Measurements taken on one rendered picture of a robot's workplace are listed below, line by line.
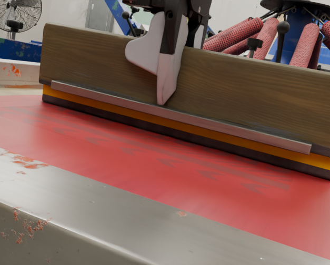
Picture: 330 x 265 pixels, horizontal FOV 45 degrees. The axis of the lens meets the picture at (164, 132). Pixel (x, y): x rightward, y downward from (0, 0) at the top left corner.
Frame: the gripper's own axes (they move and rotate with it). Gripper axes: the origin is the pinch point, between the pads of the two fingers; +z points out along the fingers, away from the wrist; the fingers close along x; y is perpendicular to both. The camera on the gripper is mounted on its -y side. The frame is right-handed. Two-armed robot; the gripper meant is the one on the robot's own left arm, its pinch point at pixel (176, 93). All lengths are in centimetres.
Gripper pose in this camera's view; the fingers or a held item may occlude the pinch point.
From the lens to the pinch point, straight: 43.0
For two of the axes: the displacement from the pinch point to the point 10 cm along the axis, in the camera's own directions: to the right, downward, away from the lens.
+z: -1.7, 9.7, 1.7
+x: -3.8, 0.9, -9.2
